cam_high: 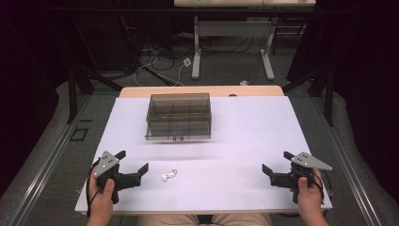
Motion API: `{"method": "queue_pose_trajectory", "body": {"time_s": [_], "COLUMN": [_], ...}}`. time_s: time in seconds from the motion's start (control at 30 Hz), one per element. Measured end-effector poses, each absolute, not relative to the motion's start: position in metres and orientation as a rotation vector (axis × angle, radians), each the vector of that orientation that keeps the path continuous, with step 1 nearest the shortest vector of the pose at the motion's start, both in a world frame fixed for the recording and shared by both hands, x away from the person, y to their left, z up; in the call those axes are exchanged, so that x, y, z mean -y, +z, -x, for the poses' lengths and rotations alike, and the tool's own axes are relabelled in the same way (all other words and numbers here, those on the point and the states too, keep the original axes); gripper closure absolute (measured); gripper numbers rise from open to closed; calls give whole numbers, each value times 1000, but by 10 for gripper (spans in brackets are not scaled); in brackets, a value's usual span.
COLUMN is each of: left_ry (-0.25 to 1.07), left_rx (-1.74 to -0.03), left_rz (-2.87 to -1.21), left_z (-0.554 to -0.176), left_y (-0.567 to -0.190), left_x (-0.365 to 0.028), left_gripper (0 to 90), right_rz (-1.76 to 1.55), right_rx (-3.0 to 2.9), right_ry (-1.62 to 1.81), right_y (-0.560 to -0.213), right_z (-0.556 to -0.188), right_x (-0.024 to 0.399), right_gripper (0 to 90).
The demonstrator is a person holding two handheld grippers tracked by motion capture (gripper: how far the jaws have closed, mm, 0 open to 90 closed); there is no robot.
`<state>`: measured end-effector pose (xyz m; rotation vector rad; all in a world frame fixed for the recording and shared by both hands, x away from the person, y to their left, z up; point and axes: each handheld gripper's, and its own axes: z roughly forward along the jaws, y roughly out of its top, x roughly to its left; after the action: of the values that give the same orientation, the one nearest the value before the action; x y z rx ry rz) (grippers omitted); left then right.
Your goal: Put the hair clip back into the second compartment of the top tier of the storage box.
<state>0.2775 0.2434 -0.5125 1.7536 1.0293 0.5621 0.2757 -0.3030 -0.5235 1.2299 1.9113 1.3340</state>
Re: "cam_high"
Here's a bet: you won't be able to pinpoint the transparent brown drawer organizer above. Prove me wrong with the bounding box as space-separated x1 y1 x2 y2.
144 92 213 141

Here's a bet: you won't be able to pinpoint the white table cover sheet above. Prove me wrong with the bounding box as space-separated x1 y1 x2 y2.
74 95 334 215

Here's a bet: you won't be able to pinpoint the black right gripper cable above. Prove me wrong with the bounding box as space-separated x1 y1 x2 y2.
313 170 335 218

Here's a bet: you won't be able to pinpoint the white-legged background desk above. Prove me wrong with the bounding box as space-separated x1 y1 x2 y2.
173 0 317 81

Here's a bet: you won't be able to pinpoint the person's left hand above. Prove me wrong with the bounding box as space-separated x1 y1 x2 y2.
88 174 117 220

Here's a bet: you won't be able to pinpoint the person's right hand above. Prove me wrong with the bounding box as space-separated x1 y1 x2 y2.
289 169 326 220

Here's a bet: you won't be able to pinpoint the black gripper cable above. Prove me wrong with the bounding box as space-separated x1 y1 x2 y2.
313 170 335 218
85 158 103 218

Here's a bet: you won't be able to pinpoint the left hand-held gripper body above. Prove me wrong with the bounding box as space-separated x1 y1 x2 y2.
93 150 141 205

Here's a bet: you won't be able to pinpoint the black floor cables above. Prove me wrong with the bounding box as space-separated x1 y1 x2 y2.
123 15 271 86

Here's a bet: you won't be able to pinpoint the wooden table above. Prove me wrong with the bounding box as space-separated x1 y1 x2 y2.
119 85 285 99

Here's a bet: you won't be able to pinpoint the dark curtain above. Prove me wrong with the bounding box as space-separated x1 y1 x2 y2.
285 0 399 205
0 0 78 197

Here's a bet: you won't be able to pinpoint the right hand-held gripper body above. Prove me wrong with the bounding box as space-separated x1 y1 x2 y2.
270 151 333 204

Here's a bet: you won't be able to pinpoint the white floor cable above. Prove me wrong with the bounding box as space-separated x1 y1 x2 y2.
134 46 186 88

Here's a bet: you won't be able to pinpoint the metal floor rail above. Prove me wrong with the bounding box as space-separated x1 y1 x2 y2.
8 93 92 226
311 95 384 226

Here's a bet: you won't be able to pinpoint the black floor frame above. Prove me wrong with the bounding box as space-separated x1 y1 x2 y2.
69 119 93 142

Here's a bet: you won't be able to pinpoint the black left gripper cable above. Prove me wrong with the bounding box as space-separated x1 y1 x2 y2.
85 158 103 218

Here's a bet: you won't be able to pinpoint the black metal stand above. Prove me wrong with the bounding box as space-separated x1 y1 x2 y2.
281 66 335 127
66 66 124 125

